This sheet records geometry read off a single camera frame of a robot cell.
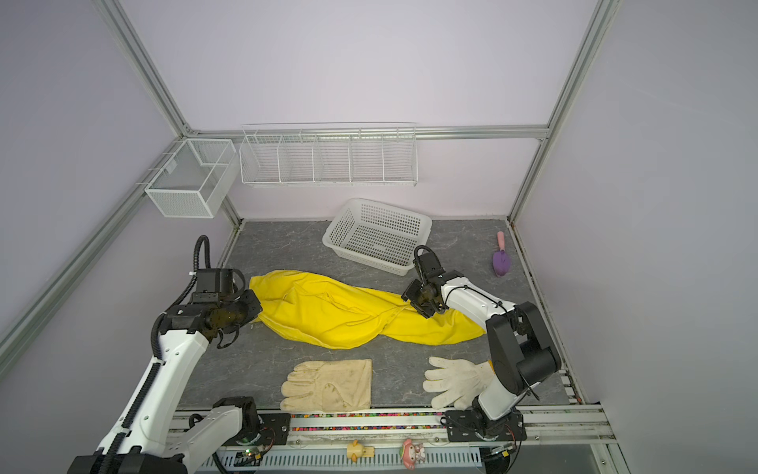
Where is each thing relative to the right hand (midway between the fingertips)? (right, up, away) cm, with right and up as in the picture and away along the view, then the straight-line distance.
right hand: (406, 299), depth 92 cm
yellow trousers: (-22, -5, +1) cm, 23 cm away
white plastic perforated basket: (-10, +21, +24) cm, 33 cm away
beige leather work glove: (-22, -22, -11) cm, 33 cm away
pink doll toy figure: (0, -32, -24) cm, 40 cm away
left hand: (-40, 0, -14) cm, 43 cm away
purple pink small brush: (+35, +11, +14) cm, 39 cm away
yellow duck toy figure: (-13, -31, -24) cm, 41 cm away
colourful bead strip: (-11, -30, -16) cm, 36 cm away
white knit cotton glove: (+14, -21, -11) cm, 27 cm away
